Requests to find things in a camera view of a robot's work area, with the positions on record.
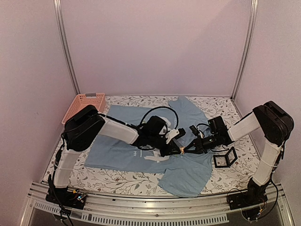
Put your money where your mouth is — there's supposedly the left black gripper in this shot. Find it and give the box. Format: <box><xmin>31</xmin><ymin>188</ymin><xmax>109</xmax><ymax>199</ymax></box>
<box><xmin>149</xmin><ymin>134</ymin><xmax>182</xmax><ymax>158</ymax></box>

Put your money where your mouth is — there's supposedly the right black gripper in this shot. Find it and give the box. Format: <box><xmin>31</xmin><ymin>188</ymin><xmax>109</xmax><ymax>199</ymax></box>
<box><xmin>184</xmin><ymin>133</ymin><xmax>219</xmax><ymax>154</ymax></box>

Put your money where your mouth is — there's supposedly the silver brooch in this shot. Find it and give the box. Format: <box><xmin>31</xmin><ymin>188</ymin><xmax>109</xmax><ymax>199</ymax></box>
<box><xmin>179</xmin><ymin>146</ymin><xmax>185</xmax><ymax>155</ymax></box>

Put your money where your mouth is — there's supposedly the light blue printed t-shirt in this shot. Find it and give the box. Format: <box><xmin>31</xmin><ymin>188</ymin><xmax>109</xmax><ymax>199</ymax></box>
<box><xmin>85</xmin><ymin>97</ymin><xmax>212</xmax><ymax>197</ymax></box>

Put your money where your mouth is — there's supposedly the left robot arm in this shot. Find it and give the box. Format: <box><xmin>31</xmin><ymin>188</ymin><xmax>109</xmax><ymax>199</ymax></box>
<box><xmin>48</xmin><ymin>105</ymin><xmax>185</xmax><ymax>204</ymax></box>

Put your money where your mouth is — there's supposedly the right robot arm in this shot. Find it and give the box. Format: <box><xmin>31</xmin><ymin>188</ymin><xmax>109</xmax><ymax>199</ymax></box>
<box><xmin>183</xmin><ymin>101</ymin><xmax>294</xmax><ymax>205</ymax></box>

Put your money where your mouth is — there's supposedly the black open jewelry box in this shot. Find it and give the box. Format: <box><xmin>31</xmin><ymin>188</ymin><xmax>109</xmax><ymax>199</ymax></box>
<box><xmin>213</xmin><ymin>147</ymin><xmax>238</xmax><ymax>168</ymax></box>

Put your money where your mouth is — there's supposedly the floral patterned table mat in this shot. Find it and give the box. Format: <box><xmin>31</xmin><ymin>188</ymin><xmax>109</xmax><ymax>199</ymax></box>
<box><xmin>41</xmin><ymin>95</ymin><xmax>269</xmax><ymax>196</ymax></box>

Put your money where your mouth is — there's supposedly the pink plastic basket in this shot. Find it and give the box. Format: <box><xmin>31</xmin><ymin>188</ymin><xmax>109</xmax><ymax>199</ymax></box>
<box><xmin>62</xmin><ymin>93</ymin><xmax>106</xmax><ymax>125</ymax></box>

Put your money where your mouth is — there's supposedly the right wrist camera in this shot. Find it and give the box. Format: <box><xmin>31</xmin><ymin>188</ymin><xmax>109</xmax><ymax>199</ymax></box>
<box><xmin>189</xmin><ymin>125</ymin><xmax>204</xmax><ymax>138</ymax></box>

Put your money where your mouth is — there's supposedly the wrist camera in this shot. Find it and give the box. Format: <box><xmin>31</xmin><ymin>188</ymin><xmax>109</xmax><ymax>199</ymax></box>
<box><xmin>165</xmin><ymin>128</ymin><xmax>186</xmax><ymax>144</ymax></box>
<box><xmin>189</xmin><ymin>125</ymin><xmax>204</xmax><ymax>138</ymax></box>

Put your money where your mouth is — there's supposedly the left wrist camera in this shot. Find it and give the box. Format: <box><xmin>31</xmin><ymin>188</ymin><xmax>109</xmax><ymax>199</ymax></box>
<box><xmin>165</xmin><ymin>128</ymin><xmax>186</xmax><ymax>144</ymax></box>

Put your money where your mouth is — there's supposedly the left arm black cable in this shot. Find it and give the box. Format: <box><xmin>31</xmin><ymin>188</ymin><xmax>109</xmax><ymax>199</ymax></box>
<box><xmin>141</xmin><ymin>107</ymin><xmax>179</xmax><ymax>130</ymax></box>

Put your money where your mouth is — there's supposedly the front aluminium rail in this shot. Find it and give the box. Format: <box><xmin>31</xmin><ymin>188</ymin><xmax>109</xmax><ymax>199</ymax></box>
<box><xmin>21</xmin><ymin>182</ymin><xmax>295</xmax><ymax>226</ymax></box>

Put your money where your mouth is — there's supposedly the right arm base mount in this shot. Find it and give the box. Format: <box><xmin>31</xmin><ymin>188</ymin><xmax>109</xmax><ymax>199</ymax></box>
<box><xmin>227</xmin><ymin>187</ymin><xmax>268</xmax><ymax>210</ymax></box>

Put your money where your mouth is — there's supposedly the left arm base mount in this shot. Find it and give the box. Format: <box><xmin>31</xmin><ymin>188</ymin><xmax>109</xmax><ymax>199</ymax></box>
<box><xmin>46</xmin><ymin>186</ymin><xmax>87</xmax><ymax>210</ymax></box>

